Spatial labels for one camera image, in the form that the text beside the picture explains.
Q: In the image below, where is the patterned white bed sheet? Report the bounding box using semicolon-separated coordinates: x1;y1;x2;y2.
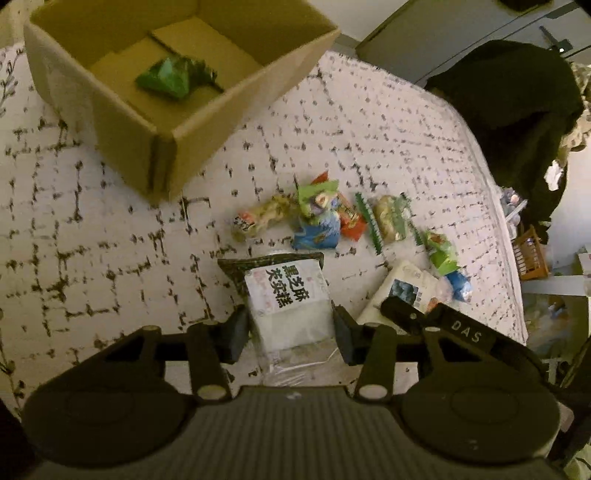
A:
0;41;530;416

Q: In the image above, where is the orange plastic basket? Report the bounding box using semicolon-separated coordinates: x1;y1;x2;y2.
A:
511;224;550;280

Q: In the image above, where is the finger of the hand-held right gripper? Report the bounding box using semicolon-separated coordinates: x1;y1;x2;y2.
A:
380;296;439;334

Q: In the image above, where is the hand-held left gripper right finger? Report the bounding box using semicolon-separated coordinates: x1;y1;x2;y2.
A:
332;305;509;403

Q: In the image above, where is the green topped snack packet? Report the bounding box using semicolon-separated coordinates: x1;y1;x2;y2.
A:
297;180;341;216

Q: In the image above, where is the black door handle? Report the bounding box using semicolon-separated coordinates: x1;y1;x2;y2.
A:
539;25;574;52

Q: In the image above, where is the black coat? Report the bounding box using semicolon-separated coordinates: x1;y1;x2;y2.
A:
425;39;585;241

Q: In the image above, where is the camouflage garment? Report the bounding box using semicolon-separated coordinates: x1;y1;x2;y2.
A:
556;62;591;163

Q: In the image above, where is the small green snack packet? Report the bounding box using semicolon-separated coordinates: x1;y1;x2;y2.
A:
422;230;459;276

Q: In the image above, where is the red snack packet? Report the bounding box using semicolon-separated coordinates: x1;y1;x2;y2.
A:
338;194;369;241

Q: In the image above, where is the pale plastic clutter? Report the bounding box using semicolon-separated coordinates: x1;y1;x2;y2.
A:
500;186;528;228

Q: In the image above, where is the white labelled snack packet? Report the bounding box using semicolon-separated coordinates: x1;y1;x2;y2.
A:
244;258;336;385

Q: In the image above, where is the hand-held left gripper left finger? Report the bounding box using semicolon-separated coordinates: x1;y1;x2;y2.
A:
95;305;250;404

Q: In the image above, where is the dark green patterned packet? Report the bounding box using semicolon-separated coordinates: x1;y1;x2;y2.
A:
217;252;326;297

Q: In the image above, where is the grey door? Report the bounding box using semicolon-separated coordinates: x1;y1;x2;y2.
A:
355;0;591;89

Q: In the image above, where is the large blue snack packet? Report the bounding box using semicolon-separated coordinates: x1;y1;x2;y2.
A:
292;205;342;250

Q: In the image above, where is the white cloth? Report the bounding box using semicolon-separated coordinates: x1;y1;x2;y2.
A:
545;159;567;191

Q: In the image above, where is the large white snack bag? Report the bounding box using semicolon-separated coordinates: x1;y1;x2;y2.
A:
358;259;451;334

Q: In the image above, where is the cardboard box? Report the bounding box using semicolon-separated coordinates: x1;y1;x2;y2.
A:
23;0;342;202

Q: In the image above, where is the yellow snack packet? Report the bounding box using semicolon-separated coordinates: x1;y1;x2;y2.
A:
231;194;299;241

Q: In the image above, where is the small blue snack packet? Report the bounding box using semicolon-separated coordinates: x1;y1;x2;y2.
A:
445;270;474;304

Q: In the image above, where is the crumpled green snack packet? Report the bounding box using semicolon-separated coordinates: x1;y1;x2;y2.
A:
135;55;218;100

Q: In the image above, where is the green striped bread packet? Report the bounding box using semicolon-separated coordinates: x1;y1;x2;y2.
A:
355;191;417;255

